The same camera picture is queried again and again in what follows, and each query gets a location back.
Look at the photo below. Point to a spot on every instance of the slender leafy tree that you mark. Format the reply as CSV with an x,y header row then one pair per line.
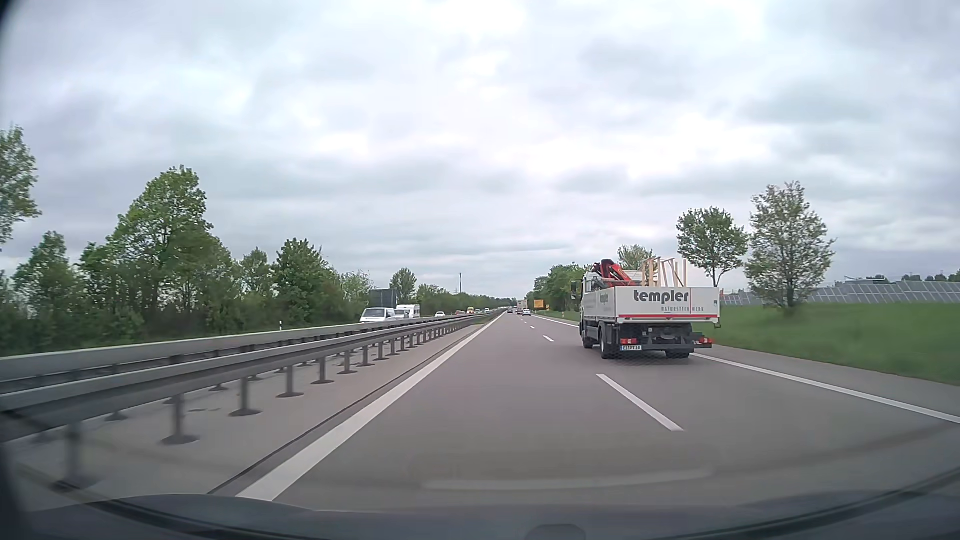
x,y
711,240
787,251

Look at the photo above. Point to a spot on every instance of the group of trees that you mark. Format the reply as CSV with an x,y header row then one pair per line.
x,y
559,286

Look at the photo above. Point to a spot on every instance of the paved median strip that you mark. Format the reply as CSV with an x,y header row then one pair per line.
x,y
225,420

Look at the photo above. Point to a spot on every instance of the white van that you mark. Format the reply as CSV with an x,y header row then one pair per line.
x,y
409,310

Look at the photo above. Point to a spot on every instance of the field of solar panels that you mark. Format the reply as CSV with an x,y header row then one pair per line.
x,y
885,292

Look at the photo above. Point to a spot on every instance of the white flatbed lorry with crane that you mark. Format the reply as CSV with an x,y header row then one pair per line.
x,y
645,315

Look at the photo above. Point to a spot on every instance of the grey asphalt road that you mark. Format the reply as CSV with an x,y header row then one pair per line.
x,y
525,405

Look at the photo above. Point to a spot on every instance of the queue of oncoming vehicles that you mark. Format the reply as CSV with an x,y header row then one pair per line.
x,y
469,310

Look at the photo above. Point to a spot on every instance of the car's own bonnet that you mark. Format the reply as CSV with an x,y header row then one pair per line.
x,y
480,521

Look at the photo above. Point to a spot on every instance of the road markings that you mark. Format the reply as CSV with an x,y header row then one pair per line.
x,y
337,437

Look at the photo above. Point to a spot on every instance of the grass verge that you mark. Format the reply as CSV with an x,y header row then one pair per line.
x,y
847,334

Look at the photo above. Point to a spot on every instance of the dark lorry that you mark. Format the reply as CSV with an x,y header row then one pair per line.
x,y
382,298

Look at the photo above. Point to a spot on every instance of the vehicles far ahead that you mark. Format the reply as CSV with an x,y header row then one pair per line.
x,y
518,310

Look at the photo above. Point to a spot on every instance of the grey metal guard rail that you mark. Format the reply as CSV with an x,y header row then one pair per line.
x,y
187,367

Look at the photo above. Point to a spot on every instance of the white car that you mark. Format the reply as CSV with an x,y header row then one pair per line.
x,y
377,316

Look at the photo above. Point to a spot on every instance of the row of trees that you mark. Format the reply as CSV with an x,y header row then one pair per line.
x,y
165,277

